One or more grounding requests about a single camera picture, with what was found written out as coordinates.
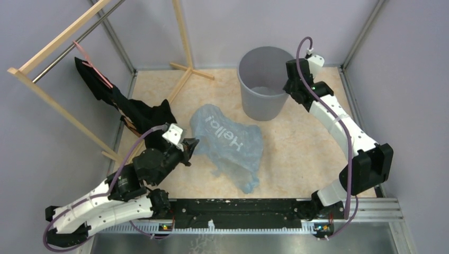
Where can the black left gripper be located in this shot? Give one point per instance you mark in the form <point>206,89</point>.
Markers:
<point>189,146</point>

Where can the light blue plastic trash bag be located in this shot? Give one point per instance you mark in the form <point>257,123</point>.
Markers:
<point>235,149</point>

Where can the grey plastic trash bin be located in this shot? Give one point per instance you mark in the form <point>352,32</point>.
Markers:
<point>262,75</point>

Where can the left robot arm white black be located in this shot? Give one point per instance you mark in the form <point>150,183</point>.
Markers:
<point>123,196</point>

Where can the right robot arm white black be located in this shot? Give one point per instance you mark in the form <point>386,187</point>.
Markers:
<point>369,162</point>

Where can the black cloth garment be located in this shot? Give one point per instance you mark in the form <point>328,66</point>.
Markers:
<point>135,114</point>

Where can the pink clothes hanger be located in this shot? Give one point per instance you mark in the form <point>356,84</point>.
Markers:
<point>90,64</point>

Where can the metal rack rod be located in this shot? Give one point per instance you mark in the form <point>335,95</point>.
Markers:
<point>103,18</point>

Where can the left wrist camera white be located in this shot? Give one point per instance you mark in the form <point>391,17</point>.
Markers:
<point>174,135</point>

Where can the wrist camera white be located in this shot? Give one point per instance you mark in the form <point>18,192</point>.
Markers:
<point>174,135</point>
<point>315,61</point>

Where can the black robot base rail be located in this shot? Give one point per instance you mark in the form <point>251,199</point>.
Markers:
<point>240,213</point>

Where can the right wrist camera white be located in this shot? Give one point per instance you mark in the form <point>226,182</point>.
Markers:
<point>315,61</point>

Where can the aluminium corner frame post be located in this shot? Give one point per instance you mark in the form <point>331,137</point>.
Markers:
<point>379,6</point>

